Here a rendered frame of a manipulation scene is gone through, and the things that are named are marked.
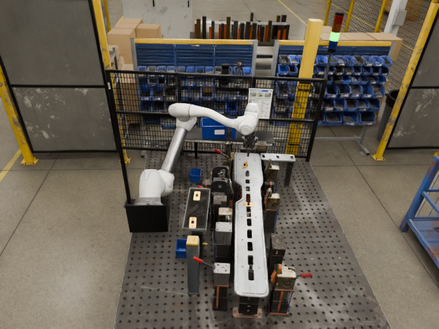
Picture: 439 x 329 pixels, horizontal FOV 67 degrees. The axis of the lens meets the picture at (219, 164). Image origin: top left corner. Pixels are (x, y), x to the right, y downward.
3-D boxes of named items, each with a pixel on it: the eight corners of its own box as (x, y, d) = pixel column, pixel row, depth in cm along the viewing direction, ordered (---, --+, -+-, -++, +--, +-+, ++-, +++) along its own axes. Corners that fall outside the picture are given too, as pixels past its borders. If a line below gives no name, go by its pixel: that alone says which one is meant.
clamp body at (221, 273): (228, 313, 199) (231, 275, 179) (210, 312, 200) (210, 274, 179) (228, 298, 207) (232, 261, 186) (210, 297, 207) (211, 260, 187)
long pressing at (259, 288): (274, 298, 176) (274, 296, 175) (231, 296, 177) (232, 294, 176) (260, 154, 289) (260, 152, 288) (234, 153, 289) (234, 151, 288)
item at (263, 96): (270, 119, 307) (274, 88, 289) (245, 119, 308) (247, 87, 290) (270, 119, 309) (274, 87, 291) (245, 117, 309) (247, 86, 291)
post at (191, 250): (198, 294, 209) (198, 247, 183) (187, 294, 209) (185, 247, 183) (200, 284, 215) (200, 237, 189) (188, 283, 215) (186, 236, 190)
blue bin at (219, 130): (236, 138, 301) (236, 125, 293) (202, 139, 298) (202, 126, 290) (234, 129, 314) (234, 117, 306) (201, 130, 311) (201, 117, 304)
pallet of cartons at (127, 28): (159, 93, 628) (154, 34, 568) (115, 91, 626) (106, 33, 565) (166, 70, 726) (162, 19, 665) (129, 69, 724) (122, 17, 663)
